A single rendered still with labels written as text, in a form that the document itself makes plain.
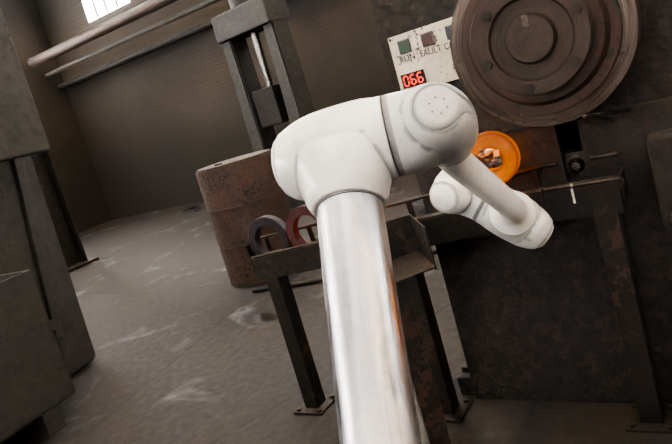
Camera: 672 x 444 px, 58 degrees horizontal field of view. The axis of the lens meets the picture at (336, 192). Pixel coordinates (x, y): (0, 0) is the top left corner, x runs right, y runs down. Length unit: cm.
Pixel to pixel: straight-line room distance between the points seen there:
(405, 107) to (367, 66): 783
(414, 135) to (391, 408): 37
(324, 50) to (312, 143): 812
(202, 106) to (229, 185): 639
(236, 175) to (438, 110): 339
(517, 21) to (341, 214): 90
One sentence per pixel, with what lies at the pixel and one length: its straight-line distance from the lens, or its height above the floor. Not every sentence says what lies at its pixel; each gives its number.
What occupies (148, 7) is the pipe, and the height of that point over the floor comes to 317.
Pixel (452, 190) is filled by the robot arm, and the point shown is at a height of 83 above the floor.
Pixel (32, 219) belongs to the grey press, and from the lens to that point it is 377.
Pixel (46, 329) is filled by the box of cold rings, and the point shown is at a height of 46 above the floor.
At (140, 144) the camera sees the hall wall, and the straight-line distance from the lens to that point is 1178.
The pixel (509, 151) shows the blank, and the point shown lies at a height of 83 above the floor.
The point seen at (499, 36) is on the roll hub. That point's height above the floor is 114.
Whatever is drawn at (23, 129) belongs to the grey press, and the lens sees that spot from 356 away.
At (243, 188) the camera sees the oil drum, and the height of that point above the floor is 69.
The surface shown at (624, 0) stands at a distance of 167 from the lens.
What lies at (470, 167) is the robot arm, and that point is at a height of 91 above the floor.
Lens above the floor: 111
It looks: 9 degrees down
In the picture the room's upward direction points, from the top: 16 degrees counter-clockwise
